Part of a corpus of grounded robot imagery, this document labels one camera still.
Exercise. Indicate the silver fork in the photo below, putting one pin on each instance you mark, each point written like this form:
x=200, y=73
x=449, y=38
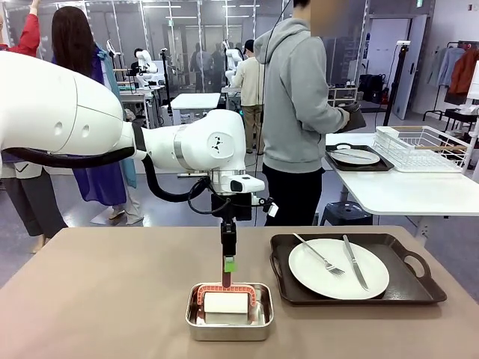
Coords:
x=318, y=257

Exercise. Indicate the person in grey hoodie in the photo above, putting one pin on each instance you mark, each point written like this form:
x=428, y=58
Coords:
x=292, y=93

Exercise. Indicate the black metal stool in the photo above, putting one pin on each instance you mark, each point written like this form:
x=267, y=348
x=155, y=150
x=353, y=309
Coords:
x=346, y=213

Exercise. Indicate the silver table knife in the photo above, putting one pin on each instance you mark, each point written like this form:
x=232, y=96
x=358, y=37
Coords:
x=353, y=261

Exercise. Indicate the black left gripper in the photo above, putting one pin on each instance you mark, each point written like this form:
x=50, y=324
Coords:
x=239, y=209

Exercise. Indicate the black backpack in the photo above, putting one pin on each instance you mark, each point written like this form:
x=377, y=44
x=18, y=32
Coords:
x=372, y=88

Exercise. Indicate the orange hanging jacket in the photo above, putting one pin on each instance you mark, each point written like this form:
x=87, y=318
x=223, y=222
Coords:
x=464, y=71

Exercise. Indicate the light blue hanging shirt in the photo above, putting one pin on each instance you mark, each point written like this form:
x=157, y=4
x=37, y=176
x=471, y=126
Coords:
x=443, y=67

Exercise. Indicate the white side table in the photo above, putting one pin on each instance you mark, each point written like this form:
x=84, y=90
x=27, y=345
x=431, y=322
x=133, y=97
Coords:
x=411, y=190

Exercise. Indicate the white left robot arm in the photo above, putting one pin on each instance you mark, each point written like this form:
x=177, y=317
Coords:
x=93, y=112

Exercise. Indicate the white round plate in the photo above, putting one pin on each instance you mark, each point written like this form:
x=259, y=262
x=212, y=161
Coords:
x=310, y=276

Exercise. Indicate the black stand with white top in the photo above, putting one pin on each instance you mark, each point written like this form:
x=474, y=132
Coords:
x=400, y=67

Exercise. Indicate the white background desk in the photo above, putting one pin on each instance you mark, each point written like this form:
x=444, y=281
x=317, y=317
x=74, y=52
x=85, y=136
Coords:
x=194, y=101

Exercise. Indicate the steel rectangular container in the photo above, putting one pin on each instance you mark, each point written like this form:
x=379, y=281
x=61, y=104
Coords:
x=228, y=324

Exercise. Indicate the person's right hand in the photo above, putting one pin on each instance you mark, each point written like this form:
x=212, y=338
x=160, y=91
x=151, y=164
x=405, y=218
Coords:
x=345, y=116

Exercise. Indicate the silver utensil on grey plate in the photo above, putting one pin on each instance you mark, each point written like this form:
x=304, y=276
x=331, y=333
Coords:
x=351, y=155

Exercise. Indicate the person with red sleeves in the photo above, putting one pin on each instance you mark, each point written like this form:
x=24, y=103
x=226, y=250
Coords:
x=30, y=37

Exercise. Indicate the person in beige jacket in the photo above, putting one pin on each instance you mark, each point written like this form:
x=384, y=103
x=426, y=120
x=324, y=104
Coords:
x=249, y=82

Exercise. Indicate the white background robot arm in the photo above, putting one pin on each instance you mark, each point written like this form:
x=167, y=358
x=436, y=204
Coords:
x=144, y=60
x=232, y=60

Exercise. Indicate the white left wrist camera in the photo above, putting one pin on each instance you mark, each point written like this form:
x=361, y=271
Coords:
x=247, y=185

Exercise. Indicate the long-haired woman in blue apron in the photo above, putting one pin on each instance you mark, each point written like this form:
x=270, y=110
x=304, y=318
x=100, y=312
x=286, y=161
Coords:
x=71, y=41

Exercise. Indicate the white tag on left gripper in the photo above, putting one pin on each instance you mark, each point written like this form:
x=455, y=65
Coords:
x=272, y=210

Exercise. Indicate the grey round plate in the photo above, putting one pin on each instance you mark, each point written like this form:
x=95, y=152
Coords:
x=355, y=160

